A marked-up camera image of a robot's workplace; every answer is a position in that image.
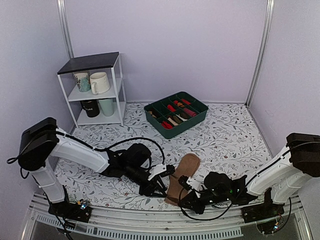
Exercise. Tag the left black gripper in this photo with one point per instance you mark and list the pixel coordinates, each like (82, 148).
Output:
(152, 186)

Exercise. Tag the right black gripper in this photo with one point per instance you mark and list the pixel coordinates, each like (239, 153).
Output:
(194, 204)

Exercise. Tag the brown ribbed sock pair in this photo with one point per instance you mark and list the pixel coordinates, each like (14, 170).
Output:
(187, 167)

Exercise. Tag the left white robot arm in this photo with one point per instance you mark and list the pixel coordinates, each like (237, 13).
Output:
(45, 139)

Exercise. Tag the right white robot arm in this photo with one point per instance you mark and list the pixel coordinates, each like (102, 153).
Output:
(296, 163)

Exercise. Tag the red rolled sock front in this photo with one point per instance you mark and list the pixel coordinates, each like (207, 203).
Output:
(166, 125)

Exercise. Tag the red rolled sock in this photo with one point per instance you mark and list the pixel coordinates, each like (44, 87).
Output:
(171, 108)
(166, 125)

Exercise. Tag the beige sock in box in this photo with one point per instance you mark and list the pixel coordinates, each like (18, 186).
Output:
(174, 123)

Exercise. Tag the mint green mug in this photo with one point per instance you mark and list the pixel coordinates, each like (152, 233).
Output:
(106, 106)

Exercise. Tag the green divided sock box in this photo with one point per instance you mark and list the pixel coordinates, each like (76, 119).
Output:
(157, 111)

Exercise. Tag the floral table mat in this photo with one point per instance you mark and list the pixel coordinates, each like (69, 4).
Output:
(227, 141)

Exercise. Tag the black mug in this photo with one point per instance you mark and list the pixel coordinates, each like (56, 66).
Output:
(91, 107)

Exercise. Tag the red rolled sock middle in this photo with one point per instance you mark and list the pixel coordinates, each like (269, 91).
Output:
(171, 108)

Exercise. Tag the dark brown sock in box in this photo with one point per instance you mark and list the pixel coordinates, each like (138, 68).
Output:
(184, 115)

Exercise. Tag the orange striped sock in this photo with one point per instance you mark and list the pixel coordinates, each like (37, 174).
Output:
(179, 104)

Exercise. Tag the maroon sock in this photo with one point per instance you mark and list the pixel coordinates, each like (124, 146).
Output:
(190, 112)

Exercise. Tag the red sock back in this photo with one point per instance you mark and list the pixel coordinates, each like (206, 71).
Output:
(185, 101)

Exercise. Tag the white shelf black top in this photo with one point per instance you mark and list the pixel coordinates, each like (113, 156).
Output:
(103, 62)

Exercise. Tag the white ceramic mug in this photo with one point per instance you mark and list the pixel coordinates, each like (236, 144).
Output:
(99, 83)

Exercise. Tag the teal patterned mug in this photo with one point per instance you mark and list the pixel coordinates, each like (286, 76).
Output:
(82, 80)

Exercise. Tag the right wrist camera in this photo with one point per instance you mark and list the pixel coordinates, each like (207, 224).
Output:
(189, 183)

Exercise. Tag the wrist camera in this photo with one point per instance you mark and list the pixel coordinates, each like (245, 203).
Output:
(189, 183)
(161, 170)

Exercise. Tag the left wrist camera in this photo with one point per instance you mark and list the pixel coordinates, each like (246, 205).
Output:
(161, 170)

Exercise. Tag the aluminium front rail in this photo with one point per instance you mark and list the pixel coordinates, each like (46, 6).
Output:
(127, 224)

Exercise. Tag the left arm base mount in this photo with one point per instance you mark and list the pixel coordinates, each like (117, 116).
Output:
(78, 211)

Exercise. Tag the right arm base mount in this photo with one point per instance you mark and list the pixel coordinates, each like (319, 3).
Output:
(265, 210)

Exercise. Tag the right corner metal post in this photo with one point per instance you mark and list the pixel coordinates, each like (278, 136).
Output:
(270, 4)

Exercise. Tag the corner metal post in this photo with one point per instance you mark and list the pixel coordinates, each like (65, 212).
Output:
(270, 4)
(62, 13)

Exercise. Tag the left corner metal post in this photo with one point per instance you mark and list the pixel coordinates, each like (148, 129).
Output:
(62, 13)

